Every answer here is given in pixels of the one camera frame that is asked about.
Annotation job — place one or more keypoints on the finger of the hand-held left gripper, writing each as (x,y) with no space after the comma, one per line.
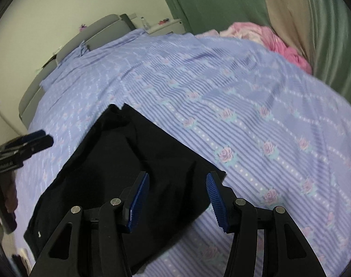
(39,144)
(33,135)

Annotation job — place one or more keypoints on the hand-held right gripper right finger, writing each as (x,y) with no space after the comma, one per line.
(217,202)

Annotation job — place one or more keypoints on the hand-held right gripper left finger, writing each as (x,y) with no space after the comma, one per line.
(139,199)

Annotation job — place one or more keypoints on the black pants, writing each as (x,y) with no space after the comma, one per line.
(106,155)

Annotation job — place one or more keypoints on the person's left hand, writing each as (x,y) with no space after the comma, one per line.
(10,200)

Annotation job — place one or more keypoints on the flat black item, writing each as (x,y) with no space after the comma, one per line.
(50,59)

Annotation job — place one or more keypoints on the purple floral pillow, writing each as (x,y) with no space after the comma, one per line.
(77,53)

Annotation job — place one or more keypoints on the purple floral bedspread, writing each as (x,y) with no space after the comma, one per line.
(236,98)

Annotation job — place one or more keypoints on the small purple toy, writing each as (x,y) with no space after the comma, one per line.
(82,27)

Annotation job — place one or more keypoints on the grey padded headboard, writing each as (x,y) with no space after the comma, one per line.
(106,27)

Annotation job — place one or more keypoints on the clear plastic bottle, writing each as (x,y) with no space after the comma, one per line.
(144,23)

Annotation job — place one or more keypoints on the pink blanket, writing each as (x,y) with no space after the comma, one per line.
(265,40)

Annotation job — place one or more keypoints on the white nightstand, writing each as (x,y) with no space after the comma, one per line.
(166,27)

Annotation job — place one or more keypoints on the small pink nightstand item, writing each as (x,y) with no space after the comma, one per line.
(163,21)

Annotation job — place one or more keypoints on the shiny green curtain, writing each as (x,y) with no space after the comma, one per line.
(334,34)

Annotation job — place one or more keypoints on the beige curtain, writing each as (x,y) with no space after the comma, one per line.
(285,8)

